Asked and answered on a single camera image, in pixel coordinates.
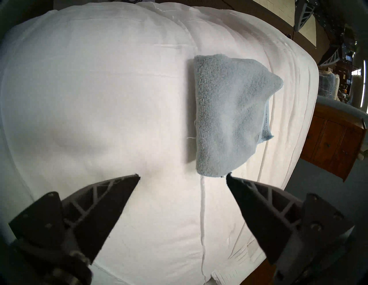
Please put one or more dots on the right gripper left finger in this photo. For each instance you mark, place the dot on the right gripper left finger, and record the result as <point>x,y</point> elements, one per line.
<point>95,218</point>

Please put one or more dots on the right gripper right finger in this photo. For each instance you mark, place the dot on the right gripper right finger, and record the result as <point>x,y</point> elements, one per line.
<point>267,221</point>

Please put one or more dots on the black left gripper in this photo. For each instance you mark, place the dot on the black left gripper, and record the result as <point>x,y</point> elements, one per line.
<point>330,26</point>

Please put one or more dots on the light blue hand towel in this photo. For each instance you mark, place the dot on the light blue hand towel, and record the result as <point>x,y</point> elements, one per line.
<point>230,115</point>

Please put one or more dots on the light blue plush blanket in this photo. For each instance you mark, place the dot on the light blue plush blanket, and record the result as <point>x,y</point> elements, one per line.
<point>327,84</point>

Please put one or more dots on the tall brown wooden dresser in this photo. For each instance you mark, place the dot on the tall brown wooden dresser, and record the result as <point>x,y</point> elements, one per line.
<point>330,140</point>

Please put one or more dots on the white bed comforter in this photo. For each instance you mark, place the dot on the white bed comforter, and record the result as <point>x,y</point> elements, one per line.
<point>86,115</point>

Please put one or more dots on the small white potted plant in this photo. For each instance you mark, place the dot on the small white potted plant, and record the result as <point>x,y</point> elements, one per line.
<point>362,155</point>

